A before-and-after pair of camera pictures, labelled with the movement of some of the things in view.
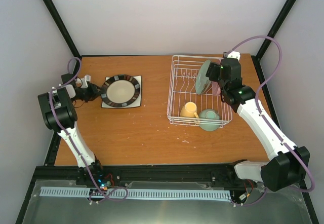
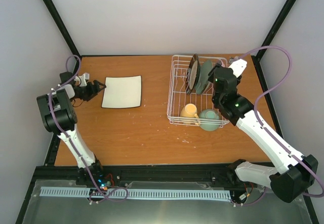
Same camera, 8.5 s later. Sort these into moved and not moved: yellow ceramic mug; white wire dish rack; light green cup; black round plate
Moved: black round plate
Not moved: white wire dish rack; light green cup; yellow ceramic mug
